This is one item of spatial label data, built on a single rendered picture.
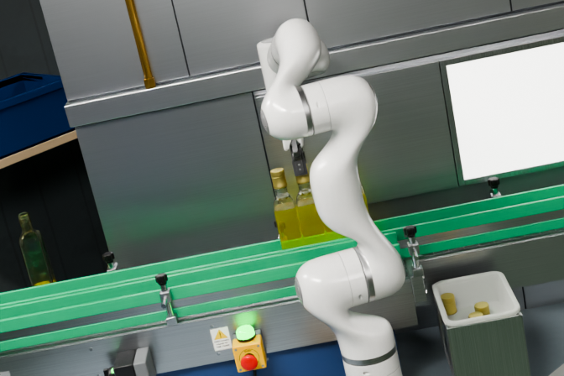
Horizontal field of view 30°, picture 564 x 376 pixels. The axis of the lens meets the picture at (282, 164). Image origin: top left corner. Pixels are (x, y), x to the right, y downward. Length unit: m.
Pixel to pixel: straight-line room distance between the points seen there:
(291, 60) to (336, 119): 0.15
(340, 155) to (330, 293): 0.29
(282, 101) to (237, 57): 0.65
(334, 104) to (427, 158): 0.74
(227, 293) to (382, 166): 0.52
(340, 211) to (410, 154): 0.64
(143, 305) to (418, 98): 0.85
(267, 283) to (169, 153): 0.45
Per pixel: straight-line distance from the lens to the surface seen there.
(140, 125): 2.72
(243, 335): 2.52
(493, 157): 2.76
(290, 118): 2.02
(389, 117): 2.68
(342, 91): 2.04
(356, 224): 2.13
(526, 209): 2.65
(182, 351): 2.61
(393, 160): 2.72
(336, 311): 2.20
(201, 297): 2.56
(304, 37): 2.09
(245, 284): 2.54
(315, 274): 2.18
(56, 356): 2.66
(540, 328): 2.87
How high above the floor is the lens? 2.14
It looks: 18 degrees down
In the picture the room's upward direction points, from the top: 12 degrees counter-clockwise
